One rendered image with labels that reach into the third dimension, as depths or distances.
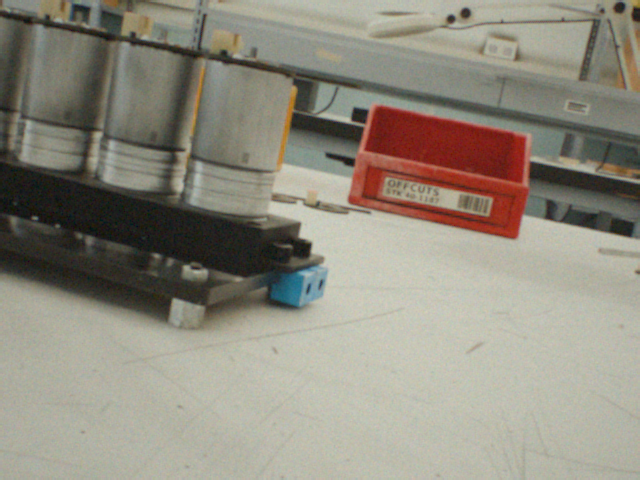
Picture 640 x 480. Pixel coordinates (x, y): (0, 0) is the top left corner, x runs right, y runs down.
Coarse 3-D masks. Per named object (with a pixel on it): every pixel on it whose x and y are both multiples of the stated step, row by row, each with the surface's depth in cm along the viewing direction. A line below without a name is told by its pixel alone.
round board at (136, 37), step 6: (120, 36) 25; (126, 36) 25; (132, 36) 26; (138, 36) 26; (138, 42) 25; (144, 42) 25; (150, 42) 25; (156, 42) 25; (162, 42) 25; (168, 42) 25; (168, 48) 25; (174, 48) 25; (180, 48) 25; (186, 48) 26; (192, 54) 25; (198, 54) 26; (204, 54) 26
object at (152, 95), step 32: (128, 64) 25; (160, 64) 25; (192, 64) 26; (128, 96) 25; (160, 96) 25; (192, 96) 26; (128, 128) 25; (160, 128) 25; (128, 160) 25; (160, 160) 26; (160, 192) 26
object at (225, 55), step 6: (210, 54) 25; (216, 54) 24; (222, 54) 25; (228, 54) 25; (228, 60) 24; (234, 60) 24; (240, 60) 24; (246, 60) 24; (258, 60) 25; (258, 66) 24; (264, 66) 24; (270, 66) 24; (276, 66) 25; (282, 72) 25; (288, 72) 25; (294, 72) 25
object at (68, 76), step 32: (32, 32) 26; (64, 32) 26; (32, 64) 26; (64, 64) 26; (96, 64) 26; (32, 96) 26; (64, 96) 26; (96, 96) 27; (32, 128) 26; (64, 128) 26; (96, 128) 27; (32, 160) 26; (64, 160) 27; (96, 160) 27
